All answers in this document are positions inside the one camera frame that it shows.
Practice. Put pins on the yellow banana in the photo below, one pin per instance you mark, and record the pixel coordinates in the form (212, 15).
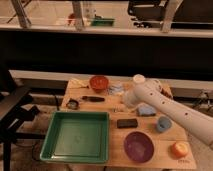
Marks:
(76, 83)

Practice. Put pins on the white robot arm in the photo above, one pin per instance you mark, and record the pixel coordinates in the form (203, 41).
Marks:
(195, 122)

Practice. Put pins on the red bowl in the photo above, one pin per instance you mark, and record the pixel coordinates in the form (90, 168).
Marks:
(99, 83)

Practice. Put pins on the blue white packet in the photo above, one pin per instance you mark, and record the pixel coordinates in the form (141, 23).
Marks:
(116, 89)

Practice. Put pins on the dark brown eggplant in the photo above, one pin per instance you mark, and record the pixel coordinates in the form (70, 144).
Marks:
(93, 99)

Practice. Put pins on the beige brush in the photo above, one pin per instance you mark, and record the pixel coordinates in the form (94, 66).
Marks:
(120, 109)

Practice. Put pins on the white cup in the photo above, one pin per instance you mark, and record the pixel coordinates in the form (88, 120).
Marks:
(139, 79)

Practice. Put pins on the black rectangular block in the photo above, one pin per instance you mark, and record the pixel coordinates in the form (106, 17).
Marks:
(127, 123)

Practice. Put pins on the brown grape bunch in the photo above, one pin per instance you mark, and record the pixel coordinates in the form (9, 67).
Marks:
(166, 93)

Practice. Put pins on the green plastic tray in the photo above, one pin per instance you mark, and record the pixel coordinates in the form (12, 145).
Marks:
(77, 137)

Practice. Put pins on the green box on shelf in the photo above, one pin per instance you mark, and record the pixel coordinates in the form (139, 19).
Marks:
(103, 22)

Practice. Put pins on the blue cup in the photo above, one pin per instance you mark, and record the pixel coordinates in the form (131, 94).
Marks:
(163, 124)

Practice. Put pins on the orange fruit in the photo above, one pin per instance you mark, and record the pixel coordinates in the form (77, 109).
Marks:
(179, 149)

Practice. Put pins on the black chair frame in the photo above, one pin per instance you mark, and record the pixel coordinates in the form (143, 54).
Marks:
(12, 113)

